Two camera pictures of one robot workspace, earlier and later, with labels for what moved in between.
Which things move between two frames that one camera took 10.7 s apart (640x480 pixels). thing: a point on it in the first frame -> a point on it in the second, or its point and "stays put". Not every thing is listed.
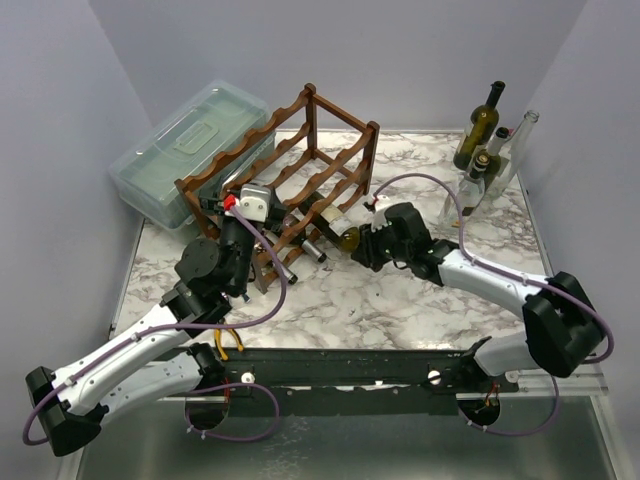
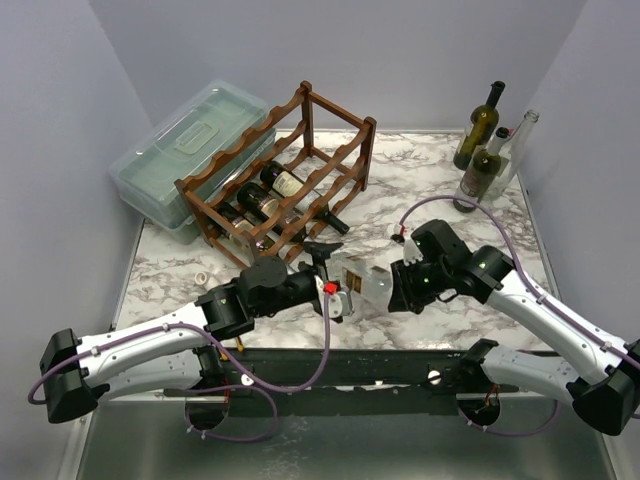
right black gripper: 373,248 -> 400,288
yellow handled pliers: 218,340 stays put
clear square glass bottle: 468,192 -> 367,275
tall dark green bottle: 482,124 stays put
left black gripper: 276,211 -> 319,254
